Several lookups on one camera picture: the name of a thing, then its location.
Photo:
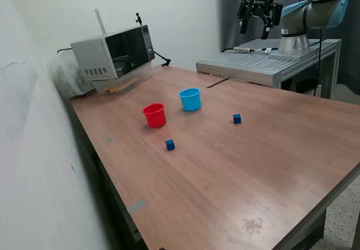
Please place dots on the red plastic cup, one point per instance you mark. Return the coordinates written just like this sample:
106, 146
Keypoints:
154, 119

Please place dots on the wooden sticks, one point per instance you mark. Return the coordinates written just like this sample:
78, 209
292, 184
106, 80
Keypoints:
121, 86

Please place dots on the small blue cube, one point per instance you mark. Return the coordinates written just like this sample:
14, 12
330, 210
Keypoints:
237, 119
170, 145

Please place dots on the silver microwave oven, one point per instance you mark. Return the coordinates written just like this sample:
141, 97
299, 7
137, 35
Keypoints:
92, 53

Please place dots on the silver connector box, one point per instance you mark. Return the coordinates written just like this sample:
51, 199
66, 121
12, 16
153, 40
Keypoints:
243, 49

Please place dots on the clear plastic box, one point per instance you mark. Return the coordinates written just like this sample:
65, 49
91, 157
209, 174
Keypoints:
140, 78

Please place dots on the small black camera mount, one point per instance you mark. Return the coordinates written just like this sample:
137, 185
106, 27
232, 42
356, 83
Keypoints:
137, 19

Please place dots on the blue plastic cup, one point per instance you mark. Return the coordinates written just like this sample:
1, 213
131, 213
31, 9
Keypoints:
191, 102

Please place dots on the thin white rod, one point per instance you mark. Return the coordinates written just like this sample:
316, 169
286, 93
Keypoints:
100, 22

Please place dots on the clear plastic bag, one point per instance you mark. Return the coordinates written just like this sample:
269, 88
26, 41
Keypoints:
64, 78

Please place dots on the dark grey curtain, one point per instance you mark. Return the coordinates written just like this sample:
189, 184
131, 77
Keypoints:
230, 13

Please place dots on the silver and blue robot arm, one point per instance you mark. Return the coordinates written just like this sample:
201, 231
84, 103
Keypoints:
309, 16

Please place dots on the grey metal robot stand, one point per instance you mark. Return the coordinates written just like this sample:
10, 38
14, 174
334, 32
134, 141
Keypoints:
253, 64

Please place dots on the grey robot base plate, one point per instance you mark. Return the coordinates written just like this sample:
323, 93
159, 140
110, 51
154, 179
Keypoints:
312, 51

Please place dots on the long grey tape strip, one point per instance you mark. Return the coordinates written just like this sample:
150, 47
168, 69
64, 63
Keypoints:
136, 206

